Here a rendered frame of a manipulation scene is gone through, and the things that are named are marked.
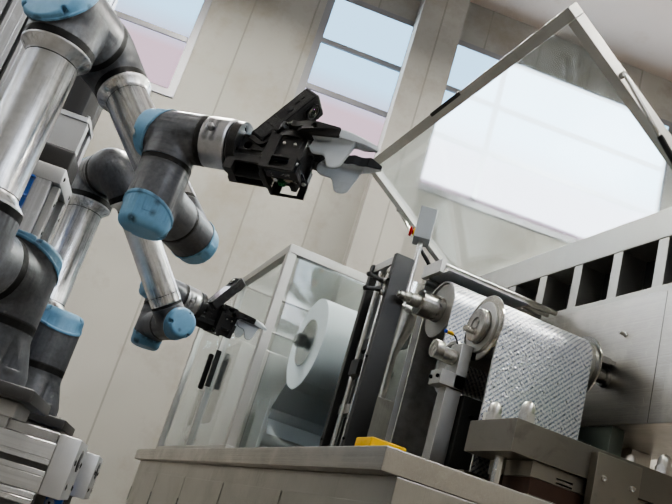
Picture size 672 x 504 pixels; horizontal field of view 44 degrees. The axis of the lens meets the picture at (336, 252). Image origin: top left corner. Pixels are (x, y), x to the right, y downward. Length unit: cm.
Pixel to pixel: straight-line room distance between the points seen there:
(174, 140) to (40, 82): 26
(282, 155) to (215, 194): 406
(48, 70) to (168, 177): 30
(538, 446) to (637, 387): 41
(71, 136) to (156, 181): 58
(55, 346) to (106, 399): 303
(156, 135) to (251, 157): 15
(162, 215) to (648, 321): 115
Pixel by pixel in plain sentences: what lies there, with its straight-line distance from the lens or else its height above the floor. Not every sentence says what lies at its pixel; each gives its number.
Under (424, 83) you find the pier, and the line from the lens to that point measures 556.
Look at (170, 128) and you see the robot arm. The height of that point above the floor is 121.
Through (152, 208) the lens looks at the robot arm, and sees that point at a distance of 117.
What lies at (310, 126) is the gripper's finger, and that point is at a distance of 113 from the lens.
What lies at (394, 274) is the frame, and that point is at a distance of 203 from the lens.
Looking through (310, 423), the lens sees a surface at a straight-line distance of 265.
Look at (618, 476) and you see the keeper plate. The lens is 162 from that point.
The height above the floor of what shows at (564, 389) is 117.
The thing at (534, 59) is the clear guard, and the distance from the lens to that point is 208.
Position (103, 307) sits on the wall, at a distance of 497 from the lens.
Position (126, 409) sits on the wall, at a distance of 487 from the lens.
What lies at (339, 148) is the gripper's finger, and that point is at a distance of 112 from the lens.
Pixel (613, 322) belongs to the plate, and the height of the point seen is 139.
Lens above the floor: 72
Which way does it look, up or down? 19 degrees up
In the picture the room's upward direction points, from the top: 17 degrees clockwise
